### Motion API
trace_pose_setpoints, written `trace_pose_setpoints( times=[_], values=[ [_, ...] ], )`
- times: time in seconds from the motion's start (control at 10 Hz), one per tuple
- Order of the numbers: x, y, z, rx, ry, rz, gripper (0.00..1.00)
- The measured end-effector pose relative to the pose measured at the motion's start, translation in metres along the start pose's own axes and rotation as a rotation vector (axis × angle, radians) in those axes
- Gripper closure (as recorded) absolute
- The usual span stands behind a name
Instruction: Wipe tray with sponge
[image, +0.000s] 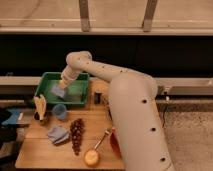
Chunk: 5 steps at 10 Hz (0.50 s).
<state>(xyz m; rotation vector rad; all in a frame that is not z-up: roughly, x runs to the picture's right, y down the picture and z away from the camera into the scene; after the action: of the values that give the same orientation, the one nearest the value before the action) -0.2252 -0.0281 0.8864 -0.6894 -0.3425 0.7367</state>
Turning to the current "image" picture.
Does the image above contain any blue folded cloth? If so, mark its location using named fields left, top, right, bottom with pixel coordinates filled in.
left=47, top=125, right=69, bottom=144

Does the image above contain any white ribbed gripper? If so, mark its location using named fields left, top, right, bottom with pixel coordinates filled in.
left=59, top=66, right=80, bottom=89

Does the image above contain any wooden table board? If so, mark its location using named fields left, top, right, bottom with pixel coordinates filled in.
left=15, top=78, right=124, bottom=171

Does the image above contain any blue object at left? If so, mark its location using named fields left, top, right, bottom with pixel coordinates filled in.
left=2, top=108, right=23, bottom=126

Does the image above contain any yellow ladle spoon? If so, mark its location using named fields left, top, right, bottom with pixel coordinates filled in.
left=84, top=129, right=111, bottom=167

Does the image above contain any metal window post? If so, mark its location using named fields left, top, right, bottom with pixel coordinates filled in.
left=79, top=0, right=90, bottom=32
left=142, top=0, right=158, bottom=32

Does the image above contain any small black block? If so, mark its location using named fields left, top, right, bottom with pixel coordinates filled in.
left=94, top=92, right=102, bottom=104

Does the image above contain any blue plastic cup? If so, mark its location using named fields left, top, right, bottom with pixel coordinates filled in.
left=52, top=104, right=67, bottom=120

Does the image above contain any right metal window post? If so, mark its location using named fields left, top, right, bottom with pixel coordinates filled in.
left=142, top=0, right=158, bottom=32

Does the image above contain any blue sponge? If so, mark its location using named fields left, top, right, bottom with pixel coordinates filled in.
left=51, top=85, right=66, bottom=98

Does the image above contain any dark red grape bunch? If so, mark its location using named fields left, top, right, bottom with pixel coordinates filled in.
left=70, top=118, right=84, bottom=156

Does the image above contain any left metal window post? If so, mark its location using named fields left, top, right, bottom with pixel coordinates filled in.
left=79, top=0, right=90, bottom=32

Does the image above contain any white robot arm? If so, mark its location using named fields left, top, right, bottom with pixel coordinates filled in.
left=60, top=51, right=175, bottom=171

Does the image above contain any red bowl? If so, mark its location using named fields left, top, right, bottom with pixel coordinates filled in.
left=110, top=130, right=121, bottom=158

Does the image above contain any yellow banana toy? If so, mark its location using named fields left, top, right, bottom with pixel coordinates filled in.
left=34, top=95, right=46, bottom=121

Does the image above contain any green plastic tray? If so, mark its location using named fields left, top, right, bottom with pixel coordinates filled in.
left=35, top=72, right=89, bottom=108

